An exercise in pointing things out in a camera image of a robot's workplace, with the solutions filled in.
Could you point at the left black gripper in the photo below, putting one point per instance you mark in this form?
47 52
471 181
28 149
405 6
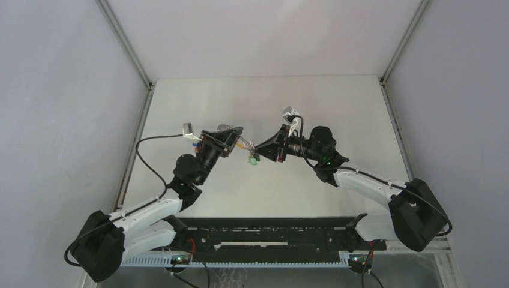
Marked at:
222 143

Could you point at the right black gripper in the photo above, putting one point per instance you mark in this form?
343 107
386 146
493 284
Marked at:
270 147

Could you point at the green capped key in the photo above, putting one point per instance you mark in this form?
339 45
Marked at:
254 160

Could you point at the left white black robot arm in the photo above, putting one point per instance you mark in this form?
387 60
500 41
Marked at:
106 241

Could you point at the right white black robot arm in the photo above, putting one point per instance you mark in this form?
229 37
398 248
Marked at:
414 217

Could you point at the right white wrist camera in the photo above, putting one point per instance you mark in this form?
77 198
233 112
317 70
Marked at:
290 115

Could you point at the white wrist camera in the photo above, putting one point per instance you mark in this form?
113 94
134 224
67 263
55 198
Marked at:
290 115
188 132

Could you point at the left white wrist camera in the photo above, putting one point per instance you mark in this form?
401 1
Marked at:
188 132

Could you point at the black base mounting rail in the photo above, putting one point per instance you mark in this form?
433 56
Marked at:
270 238

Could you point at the left aluminium frame post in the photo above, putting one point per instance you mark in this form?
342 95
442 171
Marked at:
129 51

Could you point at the aluminium frame post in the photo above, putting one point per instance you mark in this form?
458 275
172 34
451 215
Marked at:
129 51
391 83

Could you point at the white slotted cable duct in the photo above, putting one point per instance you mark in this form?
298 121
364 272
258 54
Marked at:
183 261

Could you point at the right aluminium frame post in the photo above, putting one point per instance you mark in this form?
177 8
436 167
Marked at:
391 83

